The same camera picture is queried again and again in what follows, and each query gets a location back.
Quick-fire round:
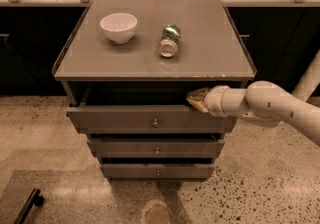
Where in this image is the grey bottom drawer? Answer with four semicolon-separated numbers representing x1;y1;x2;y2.
101;164;214;179

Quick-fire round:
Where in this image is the black bar on floor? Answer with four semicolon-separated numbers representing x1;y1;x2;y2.
13;188;44;224

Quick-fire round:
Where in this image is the grey top drawer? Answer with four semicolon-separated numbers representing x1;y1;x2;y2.
67;87;236;134

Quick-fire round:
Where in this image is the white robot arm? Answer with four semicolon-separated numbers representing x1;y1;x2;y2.
186;51;320;145

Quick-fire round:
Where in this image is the grey floor mat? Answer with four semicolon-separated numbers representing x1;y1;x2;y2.
0;170;121;224

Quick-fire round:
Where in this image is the green soda can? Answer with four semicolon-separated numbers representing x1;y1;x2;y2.
160;24;181;58

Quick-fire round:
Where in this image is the grey drawer cabinet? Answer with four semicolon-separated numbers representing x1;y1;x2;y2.
53;0;256;168

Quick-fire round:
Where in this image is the round floor drain cover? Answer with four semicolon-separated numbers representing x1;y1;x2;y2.
141;200;171;224

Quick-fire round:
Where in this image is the white ceramic bowl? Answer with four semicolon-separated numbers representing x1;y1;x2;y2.
100;13;138;44

